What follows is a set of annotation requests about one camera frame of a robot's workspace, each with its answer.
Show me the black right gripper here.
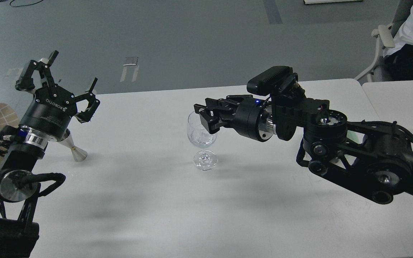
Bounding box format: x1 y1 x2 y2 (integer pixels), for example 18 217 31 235
194 95 275 142

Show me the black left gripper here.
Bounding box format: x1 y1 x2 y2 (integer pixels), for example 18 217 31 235
15 50 100 145

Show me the steel cocktail jigger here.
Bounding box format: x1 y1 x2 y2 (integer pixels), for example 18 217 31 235
58 129 87 162

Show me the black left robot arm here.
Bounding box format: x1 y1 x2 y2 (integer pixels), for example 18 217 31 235
0 51 100 258

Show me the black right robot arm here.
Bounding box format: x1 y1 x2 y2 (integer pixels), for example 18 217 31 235
194 94 413 205

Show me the clear wine glass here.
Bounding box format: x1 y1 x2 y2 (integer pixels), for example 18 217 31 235
186 111 218 171

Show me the grey office chair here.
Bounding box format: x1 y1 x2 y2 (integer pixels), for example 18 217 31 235
354 0 413 83

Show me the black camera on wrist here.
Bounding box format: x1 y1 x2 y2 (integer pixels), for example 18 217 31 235
246 66 298 96

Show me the black floor cable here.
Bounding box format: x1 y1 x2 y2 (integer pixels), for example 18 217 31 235
0 0 44 14

